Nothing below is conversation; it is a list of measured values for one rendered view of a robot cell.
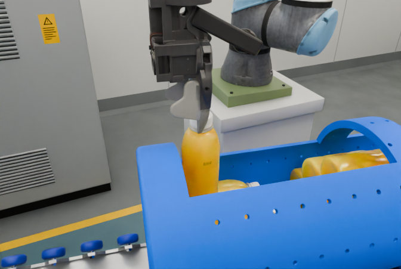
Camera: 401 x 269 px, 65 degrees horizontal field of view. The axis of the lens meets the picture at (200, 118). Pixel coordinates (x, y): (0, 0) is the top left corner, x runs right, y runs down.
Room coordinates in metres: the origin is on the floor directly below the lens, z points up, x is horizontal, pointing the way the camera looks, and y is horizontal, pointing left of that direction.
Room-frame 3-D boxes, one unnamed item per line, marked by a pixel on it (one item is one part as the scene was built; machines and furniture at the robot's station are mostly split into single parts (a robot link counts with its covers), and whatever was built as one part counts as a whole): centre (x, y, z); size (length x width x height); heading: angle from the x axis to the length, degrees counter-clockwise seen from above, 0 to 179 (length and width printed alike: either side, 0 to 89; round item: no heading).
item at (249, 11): (0.87, -0.15, 1.35); 0.13 x 0.12 x 0.14; 51
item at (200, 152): (0.46, 0.00, 1.17); 0.07 x 0.07 x 0.19
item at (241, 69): (0.88, -0.14, 1.23); 0.15 x 0.15 x 0.10
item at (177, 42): (0.46, 0.03, 1.40); 0.09 x 0.08 x 0.12; 103
